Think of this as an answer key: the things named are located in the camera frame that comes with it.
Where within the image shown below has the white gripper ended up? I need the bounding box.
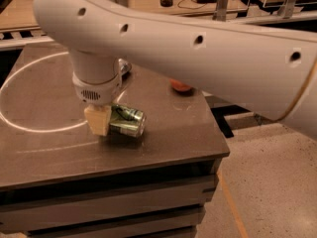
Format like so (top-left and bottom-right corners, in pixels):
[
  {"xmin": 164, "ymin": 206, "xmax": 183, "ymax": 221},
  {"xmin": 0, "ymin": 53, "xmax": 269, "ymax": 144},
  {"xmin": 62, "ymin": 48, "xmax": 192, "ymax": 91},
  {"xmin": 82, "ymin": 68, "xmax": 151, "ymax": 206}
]
[{"xmin": 72, "ymin": 73, "xmax": 122, "ymax": 136}]

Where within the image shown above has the green soda can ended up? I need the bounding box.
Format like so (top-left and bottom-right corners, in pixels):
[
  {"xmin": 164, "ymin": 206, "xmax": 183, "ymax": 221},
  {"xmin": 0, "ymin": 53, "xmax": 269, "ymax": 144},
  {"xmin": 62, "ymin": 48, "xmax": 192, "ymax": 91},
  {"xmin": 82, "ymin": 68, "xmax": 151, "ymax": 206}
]
[{"xmin": 109, "ymin": 104, "xmax": 146, "ymax": 138}]

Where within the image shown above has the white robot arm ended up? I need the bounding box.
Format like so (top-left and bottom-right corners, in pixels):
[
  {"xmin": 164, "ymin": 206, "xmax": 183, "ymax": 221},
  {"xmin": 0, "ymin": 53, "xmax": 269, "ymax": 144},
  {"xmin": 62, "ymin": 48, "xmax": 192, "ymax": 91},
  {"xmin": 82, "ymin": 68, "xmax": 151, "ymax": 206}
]
[{"xmin": 34, "ymin": 0, "xmax": 317, "ymax": 139}]

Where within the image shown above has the silver blue can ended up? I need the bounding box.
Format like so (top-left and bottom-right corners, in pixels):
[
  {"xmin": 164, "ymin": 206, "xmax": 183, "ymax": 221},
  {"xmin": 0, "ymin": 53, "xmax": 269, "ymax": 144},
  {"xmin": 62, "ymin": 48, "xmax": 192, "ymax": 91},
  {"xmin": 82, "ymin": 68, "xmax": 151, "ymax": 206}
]
[{"xmin": 119, "ymin": 59, "xmax": 132, "ymax": 75}]

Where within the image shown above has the dark wooden table cabinet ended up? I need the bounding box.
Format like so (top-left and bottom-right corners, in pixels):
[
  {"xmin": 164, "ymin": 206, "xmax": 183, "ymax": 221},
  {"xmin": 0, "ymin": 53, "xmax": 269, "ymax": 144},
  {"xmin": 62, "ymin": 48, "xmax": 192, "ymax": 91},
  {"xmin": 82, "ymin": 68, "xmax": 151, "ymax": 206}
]
[{"xmin": 0, "ymin": 44, "xmax": 229, "ymax": 238}]

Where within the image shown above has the red apple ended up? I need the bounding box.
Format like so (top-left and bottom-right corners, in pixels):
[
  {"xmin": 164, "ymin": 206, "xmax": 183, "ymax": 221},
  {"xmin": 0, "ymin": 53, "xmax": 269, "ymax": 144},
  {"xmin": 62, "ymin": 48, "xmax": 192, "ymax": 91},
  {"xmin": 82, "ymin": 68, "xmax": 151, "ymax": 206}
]
[{"xmin": 169, "ymin": 79, "xmax": 191, "ymax": 92}]

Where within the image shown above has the wooden workbench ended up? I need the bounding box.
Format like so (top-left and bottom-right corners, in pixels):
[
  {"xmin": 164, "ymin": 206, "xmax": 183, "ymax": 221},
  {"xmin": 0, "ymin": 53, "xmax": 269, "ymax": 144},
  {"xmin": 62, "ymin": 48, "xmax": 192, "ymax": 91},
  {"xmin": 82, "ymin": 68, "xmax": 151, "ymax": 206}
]
[{"xmin": 0, "ymin": 0, "xmax": 227, "ymax": 36}]

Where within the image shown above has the grey metal bracket right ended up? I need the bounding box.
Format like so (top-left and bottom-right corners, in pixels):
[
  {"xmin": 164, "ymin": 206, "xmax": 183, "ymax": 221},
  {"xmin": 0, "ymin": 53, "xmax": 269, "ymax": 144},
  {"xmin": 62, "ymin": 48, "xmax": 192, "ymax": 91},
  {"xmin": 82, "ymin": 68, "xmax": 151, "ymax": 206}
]
[{"xmin": 277, "ymin": 0, "xmax": 297, "ymax": 19}]

